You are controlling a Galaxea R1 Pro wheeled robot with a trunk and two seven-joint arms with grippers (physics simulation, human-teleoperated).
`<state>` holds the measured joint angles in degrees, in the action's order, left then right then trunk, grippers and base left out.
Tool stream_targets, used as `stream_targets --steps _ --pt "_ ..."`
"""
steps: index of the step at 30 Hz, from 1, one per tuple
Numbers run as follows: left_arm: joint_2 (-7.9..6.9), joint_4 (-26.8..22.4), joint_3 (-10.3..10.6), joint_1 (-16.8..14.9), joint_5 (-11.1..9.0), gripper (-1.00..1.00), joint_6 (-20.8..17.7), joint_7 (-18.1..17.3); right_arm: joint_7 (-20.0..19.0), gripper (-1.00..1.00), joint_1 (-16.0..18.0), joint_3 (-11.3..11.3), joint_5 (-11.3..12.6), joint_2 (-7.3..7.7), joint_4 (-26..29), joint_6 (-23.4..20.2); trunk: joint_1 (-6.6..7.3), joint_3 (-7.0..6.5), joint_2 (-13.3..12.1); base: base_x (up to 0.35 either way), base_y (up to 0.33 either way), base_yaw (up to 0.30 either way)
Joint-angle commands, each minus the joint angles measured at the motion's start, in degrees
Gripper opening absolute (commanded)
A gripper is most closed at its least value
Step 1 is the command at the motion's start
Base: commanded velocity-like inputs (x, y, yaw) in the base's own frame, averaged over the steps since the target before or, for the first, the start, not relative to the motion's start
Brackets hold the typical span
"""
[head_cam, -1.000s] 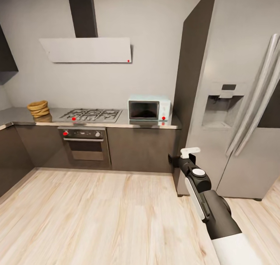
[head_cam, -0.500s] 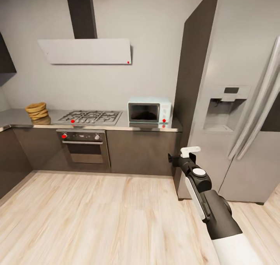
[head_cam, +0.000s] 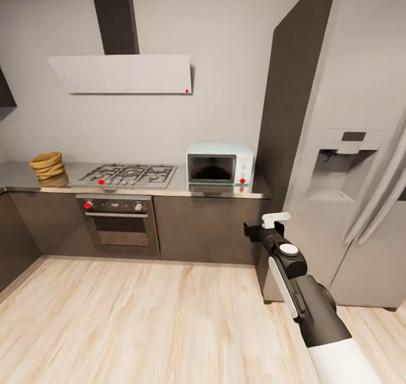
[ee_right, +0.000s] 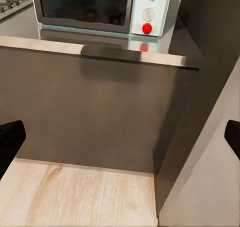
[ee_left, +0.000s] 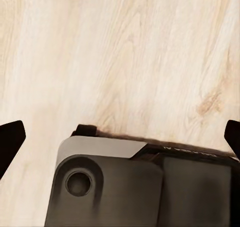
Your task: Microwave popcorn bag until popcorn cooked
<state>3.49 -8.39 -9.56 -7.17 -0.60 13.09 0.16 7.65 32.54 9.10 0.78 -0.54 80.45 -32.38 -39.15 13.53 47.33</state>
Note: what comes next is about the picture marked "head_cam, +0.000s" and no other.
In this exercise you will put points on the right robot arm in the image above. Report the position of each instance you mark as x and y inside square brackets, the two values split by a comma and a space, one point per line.
[335, 355]

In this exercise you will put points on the popcorn bag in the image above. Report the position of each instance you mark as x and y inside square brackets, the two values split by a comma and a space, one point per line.
[48, 165]

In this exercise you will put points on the microwave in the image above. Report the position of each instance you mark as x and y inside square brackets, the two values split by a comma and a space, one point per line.
[221, 163]

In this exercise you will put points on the oven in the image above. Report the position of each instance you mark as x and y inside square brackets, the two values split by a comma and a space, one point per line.
[116, 224]

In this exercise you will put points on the burner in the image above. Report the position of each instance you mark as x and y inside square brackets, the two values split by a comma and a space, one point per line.
[127, 175]

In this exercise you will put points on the fridge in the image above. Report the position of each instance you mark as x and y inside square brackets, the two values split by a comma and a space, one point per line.
[332, 147]

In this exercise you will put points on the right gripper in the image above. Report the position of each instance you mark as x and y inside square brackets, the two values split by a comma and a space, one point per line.
[260, 234]

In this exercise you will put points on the range hood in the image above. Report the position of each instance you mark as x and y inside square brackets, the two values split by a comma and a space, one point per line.
[122, 69]

